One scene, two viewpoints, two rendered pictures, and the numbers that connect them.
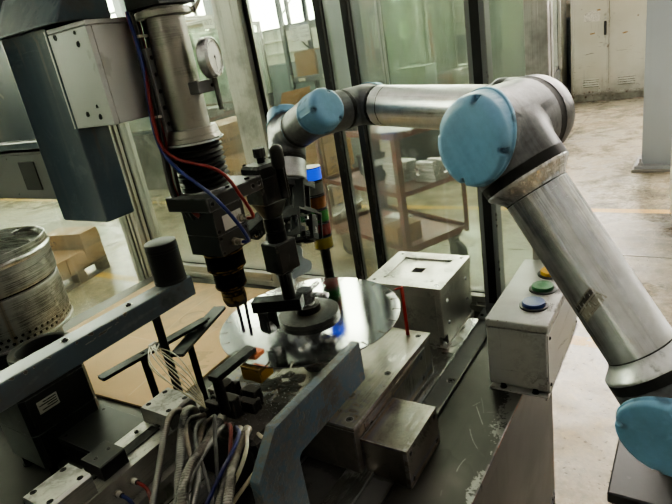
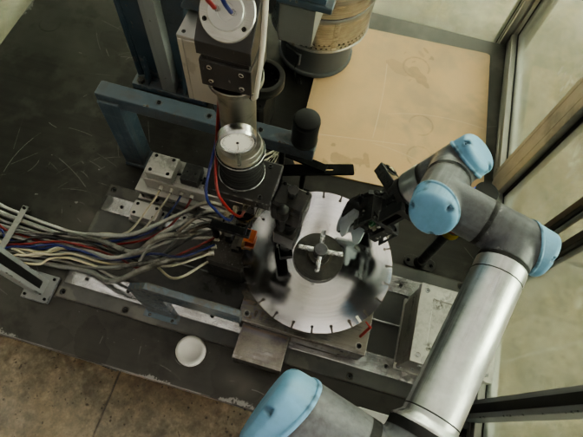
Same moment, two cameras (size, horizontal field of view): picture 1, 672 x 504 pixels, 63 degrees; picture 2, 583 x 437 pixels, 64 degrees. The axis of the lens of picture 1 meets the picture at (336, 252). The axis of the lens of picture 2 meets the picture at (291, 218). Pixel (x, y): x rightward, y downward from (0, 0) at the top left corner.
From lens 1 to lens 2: 0.87 m
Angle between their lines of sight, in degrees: 60
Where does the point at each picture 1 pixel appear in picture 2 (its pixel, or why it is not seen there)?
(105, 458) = (186, 177)
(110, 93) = (191, 81)
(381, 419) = (264, 333)
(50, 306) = (327, 38)
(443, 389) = (337, 371)
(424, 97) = (449, 332)
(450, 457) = (264, 384)
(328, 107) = (428, 218)
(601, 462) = not seen: outside the picture
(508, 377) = not seen: hidden behind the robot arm
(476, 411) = not seen: hidden behind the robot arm
